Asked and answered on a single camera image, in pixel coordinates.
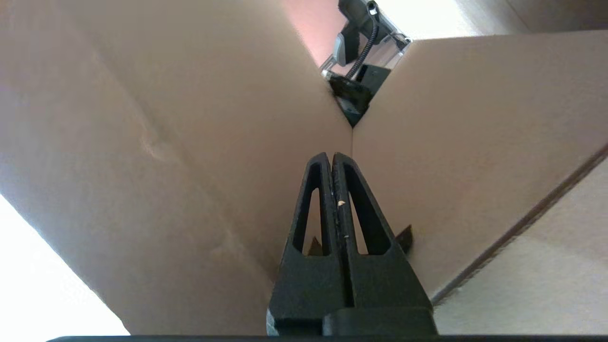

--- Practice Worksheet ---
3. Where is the brown cardboard shoe box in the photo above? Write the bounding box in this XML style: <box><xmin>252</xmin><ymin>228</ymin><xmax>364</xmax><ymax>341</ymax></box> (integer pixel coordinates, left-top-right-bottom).
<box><xmin>0</xmin><ymin>0</ymin><xmax>608</xmax><ymax>336</ymax></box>

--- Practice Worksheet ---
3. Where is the black spiral cable on torso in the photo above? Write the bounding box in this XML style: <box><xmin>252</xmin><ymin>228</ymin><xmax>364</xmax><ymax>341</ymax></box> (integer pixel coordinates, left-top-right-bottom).
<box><xmin>346</xmin><ymin>17</ymin><xmax>380</xmax><ymax>80</ymax></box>

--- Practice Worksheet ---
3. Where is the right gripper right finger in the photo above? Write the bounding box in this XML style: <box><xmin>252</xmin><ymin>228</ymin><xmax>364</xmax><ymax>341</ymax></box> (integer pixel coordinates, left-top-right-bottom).
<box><xmin>332</xmin><ymin>151</ymin><xmax>434</xmax><ymax>309</ymax></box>

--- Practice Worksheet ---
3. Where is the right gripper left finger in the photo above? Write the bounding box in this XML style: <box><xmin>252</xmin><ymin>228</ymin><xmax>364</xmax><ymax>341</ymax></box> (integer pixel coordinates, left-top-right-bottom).
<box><xmin>267</xmin><ymin>152</ymin><xmax>353</xmax><ymax>335</ymax></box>

